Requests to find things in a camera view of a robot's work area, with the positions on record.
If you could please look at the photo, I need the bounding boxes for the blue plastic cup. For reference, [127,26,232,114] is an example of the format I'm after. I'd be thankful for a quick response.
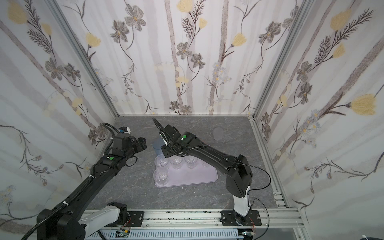
[153,137,165,156]

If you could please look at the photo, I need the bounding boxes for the clear faceted tumbler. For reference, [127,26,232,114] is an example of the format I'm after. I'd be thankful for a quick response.
[155,155,169,168]
[184,156,198,169]
[169,156,184,170]

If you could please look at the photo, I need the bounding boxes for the clear tall glass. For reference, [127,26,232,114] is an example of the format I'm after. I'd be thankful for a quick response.
[153,168,169,186]

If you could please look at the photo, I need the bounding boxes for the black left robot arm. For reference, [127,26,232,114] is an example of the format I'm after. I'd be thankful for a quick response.
[34,133,147,240]

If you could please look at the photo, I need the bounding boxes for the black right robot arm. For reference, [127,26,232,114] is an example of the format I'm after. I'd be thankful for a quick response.
[153,118,253,226]

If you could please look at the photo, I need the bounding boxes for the lilac plastic tray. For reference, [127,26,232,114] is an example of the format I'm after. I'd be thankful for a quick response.
[155,157,218,188]

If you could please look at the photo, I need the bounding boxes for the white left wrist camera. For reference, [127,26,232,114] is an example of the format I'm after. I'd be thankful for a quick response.
[118,127,131,134]

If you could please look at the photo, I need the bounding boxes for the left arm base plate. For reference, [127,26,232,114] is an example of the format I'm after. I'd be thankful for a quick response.
[126,211,145,228]

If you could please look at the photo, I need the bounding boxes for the white slotted cable duct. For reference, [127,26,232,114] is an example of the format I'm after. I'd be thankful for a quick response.
[100,229,244,240]

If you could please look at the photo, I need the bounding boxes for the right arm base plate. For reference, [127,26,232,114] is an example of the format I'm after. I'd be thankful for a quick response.
[221,210,262,227]

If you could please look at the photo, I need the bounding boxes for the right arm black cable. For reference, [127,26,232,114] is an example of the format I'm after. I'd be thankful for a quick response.
[236,161,272,240]

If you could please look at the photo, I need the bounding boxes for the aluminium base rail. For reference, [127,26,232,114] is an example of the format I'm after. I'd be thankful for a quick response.
[80,208,307,230]

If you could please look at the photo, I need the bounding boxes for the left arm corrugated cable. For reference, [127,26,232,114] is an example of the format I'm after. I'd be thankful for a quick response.
[20,176,94,240]

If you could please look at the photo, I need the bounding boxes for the aluminium corner post left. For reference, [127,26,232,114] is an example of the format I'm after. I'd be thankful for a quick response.
[45,0,120,118]

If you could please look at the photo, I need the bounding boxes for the aluminium corner post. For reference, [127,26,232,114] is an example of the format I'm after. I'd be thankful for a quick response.
[252,0,315,119]
[45,0,120,118]

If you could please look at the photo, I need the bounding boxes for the aluminium corner post right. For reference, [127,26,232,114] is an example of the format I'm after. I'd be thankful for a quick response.
[252,0,315,119]

